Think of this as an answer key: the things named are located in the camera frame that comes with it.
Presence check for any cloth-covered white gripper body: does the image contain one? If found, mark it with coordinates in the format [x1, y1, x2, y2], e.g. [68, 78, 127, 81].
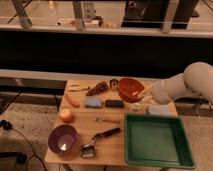
[151, 79, 173, 104]

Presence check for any cream soft gripper finger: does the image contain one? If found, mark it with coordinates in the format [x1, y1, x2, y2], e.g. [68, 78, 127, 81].
[138, 88, 152, 101]

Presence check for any red-orange bowl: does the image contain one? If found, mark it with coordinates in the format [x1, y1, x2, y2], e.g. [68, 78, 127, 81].
[118, 78, 145, 103]

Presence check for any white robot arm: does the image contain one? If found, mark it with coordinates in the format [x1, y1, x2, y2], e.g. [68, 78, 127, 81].
[137, 62, 213, 104]

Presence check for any light blue lid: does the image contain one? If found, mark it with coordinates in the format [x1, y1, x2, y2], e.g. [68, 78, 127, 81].
[147, 105, 170, 115]

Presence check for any white round lid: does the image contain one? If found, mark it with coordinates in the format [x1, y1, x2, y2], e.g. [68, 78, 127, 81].
[130, 103, 147, 113]

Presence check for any black rectangular block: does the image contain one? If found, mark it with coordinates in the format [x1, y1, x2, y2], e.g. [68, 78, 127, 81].
[105, 100, 124, 108]

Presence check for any green plastic tray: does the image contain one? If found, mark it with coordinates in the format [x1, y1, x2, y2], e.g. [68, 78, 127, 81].
[124, 114, 195, 170]

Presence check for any small metal fork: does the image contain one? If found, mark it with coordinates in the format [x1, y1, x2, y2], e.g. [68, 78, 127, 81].
[95, 117, 120, 124]

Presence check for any blue sponge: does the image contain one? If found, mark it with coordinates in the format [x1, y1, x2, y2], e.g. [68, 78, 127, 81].
[85, 98, 102, 108]

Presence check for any yellow banana toy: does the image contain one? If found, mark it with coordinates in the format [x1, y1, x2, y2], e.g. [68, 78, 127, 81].
[68, 85, 90, 92]

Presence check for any orange carrot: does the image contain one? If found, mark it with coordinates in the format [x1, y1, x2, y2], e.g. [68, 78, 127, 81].
[65, 94, 80, 108]

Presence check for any red-yellow apple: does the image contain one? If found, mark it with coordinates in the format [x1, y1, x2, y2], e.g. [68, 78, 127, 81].
[59, 109, 73, 123]

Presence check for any purple bowl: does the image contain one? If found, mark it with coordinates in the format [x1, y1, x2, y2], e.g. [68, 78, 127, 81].
[48, 124, 78, 155]

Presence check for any black-handled spatula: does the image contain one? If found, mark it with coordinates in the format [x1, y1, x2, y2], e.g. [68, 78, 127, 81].
[81, 127, 121, 158]

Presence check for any black power cable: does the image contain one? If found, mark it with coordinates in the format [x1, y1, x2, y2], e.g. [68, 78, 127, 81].
[0, 119, 49, 171]

